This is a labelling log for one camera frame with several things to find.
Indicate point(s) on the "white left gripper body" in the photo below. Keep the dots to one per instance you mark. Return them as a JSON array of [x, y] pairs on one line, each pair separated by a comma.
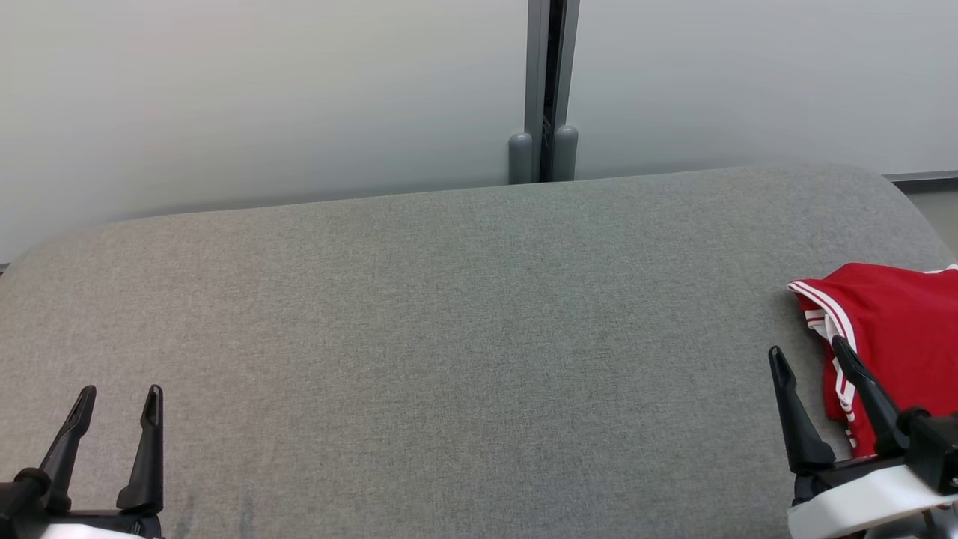
[[97, 530]]

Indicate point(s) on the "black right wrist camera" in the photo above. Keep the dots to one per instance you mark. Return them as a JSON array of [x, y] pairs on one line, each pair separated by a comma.
[[935, 449]]

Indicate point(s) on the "red Bulls 23 jersey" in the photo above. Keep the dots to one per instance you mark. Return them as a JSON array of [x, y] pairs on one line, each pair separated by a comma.
[[898, 314]]

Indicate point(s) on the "grey baseboard strip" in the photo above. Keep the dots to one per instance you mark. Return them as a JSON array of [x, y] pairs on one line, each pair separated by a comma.
[[924, 177]]

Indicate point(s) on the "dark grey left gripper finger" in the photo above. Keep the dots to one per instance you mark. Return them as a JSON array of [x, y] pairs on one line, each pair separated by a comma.
[[71, 442], [152, 457]]

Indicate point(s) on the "grey double partition post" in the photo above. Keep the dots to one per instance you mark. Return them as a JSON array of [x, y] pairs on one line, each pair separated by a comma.
[[533, 75]]

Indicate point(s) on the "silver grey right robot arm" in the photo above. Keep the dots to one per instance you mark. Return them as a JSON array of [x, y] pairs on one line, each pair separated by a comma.
[[920, 528]]

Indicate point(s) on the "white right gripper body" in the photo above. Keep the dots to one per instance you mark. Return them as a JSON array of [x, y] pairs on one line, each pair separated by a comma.
[[861, 501]]

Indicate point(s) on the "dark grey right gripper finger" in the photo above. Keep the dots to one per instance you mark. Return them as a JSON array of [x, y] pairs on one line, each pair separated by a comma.
[[804, 434], [882, 415]]

